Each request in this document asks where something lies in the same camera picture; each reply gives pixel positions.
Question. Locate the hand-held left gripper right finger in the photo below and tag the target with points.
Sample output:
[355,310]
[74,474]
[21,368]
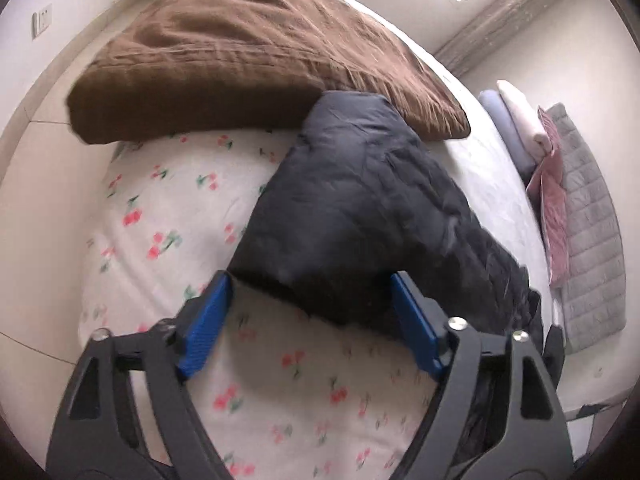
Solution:
[415,325]

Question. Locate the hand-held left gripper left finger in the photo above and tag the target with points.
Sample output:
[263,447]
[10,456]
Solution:
[205,330]

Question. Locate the black puffer jacket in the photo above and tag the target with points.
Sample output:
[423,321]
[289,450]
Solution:
[360,200]

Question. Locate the bed with cherry print sheet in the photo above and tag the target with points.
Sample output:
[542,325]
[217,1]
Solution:
[280,400]

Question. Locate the grey padded headboard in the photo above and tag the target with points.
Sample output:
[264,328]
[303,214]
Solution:
[590,240]

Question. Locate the light blue folded blanket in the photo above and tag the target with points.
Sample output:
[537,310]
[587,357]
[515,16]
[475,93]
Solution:
[505,130]

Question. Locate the dark pink velvet pillow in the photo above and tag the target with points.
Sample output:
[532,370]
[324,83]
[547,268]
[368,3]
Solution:
[547,130]

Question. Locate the brown pillow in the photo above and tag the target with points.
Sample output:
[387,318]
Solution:
[240,50]

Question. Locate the sheer patterned curtain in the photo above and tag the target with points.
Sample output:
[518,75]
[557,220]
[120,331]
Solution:
[505,25]

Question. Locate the white wall socket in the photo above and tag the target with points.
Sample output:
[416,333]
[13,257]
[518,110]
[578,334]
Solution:
[42,21]

